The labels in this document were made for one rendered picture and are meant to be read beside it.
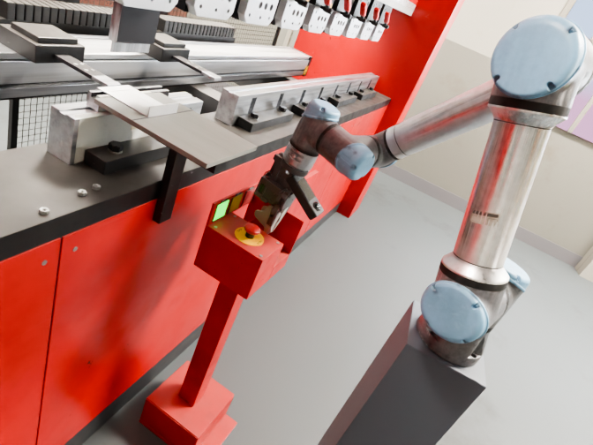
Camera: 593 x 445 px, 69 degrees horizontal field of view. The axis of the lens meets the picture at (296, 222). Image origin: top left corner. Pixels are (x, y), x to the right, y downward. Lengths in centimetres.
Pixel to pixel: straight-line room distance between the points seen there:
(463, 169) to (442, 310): 360
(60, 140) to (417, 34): 232
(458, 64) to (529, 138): 348
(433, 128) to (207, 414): 106
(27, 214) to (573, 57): 82
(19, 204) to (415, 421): 90
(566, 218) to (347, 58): 260
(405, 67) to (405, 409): 221
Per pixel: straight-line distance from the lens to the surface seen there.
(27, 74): 114
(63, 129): 92
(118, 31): 91
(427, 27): 289
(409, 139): 97
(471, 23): 422
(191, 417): 147
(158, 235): 105
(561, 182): 449
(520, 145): 75
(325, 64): 304
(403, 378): 103
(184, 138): 84
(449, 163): 434
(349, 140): 92
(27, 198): 82
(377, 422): 113
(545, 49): 73
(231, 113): 134
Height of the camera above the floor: 133
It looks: 28 degrees down
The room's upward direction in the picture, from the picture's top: 24 degrees clockwise
